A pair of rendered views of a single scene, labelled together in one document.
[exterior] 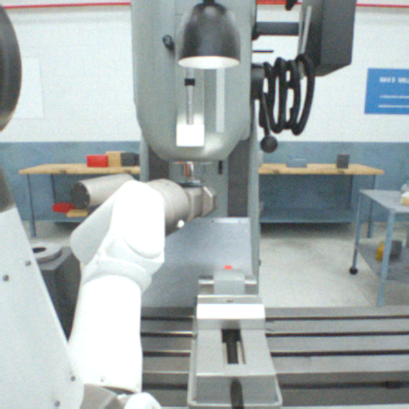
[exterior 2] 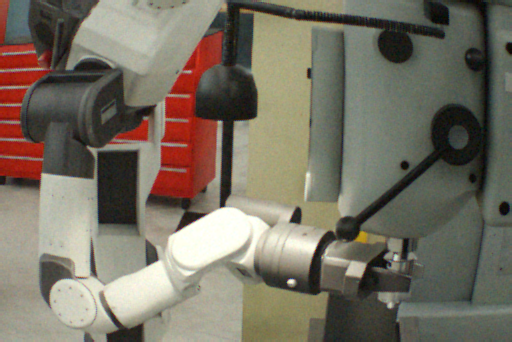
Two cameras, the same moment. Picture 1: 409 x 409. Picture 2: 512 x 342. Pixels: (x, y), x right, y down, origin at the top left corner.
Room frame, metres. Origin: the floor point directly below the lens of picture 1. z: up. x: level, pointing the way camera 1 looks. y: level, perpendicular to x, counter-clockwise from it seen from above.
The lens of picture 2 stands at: (0.51, -1.20, 1.67)
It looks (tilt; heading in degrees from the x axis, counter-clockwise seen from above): 14 degrees down; 93
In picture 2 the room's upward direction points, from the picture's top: 2 degrees clockwise
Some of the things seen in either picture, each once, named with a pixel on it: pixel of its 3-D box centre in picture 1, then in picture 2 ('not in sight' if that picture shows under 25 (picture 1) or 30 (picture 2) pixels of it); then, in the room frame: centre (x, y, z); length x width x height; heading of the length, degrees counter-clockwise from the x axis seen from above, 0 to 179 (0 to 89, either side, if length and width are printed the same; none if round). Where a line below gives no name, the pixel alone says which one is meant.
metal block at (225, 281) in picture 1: (228, 288); not in sight; (0.62, -0.05, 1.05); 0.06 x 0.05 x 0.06; 90
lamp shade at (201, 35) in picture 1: (208, 34); (226, 88); (0.40, 0.00, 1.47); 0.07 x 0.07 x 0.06
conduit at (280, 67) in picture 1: (274, 95); not in sight; (0.89, -0.18, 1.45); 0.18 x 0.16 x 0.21; 0
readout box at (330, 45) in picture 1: (326, 29); not in sight; (0.92, -0.32, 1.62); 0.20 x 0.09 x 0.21; 0
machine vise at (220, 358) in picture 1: (228, 319); not in sight; (0.59, -0.05, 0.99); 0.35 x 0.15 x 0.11; 0
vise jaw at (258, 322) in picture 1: (230, 310); not in sight; (0.56, -0.05, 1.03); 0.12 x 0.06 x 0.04; 90
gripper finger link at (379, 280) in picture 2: not in sight; (388, 282); (0.61, -0.01, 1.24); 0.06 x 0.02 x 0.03; 157
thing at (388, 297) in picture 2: not in sight; (397, 280); (0.62, 0.02, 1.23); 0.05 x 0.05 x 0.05
